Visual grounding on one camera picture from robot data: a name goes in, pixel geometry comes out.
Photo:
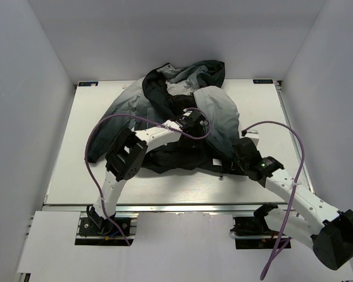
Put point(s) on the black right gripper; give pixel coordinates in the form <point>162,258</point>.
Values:
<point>235,161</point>

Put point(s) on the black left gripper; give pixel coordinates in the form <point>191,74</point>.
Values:
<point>199,131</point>

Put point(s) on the grey black gradient jacket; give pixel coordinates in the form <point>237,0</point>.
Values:
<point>191,96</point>

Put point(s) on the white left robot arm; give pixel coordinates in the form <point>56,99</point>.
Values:
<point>125,156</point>

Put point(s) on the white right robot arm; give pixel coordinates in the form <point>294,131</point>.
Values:
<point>323,228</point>

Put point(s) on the blue right corner label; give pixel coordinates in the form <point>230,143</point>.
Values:
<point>263,81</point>

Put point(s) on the blue corner label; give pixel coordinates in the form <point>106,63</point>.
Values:
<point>88,84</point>
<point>263,81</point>

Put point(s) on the blue left corner label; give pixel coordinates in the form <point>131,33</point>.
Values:
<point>88,84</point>

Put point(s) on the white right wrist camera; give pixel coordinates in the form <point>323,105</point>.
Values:
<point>252,134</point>

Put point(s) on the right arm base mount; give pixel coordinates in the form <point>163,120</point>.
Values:
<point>252,232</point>

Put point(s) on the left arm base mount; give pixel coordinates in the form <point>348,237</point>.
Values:
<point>94,230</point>

